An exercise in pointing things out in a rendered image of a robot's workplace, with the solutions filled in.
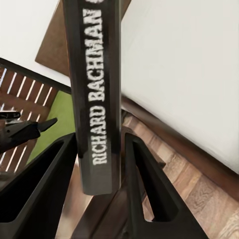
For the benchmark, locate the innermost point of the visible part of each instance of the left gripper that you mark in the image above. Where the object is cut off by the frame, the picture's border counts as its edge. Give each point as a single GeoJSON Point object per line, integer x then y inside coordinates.
{"type": "Point", "coordinates": [15, 134]}

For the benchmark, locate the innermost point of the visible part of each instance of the nightstand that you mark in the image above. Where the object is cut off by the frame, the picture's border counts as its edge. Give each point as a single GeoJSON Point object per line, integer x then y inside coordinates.
{"type": "Point", "coordinates": [100, 216]}

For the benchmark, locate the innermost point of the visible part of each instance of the fixed window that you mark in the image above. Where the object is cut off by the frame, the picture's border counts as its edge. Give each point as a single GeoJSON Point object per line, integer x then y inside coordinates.
{"type": "Point", "coordinates": [37, 98]}

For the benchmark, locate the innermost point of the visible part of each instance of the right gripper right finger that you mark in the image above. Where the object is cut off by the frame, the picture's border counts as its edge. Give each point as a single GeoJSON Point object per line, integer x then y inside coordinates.
{"type": "Point", "coordinates": [174, 220]}

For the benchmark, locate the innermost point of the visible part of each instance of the bed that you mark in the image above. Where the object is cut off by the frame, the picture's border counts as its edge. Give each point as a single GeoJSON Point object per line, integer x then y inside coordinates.
{"type": "Point", "coordinates": [179, 76]}

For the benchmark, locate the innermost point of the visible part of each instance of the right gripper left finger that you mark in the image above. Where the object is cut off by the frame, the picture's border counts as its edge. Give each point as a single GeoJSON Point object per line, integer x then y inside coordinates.
{"type": "Point", "coordinates": [32, 201]}

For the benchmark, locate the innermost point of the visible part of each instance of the hardback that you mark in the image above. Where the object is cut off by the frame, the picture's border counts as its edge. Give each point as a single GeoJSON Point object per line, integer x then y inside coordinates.
{"type": "Point", "coordinates": [93, 37]}

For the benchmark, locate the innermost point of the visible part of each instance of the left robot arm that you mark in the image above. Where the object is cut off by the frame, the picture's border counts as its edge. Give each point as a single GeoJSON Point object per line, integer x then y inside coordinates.
{"type": "Point", "coordinates": [15, 132]}

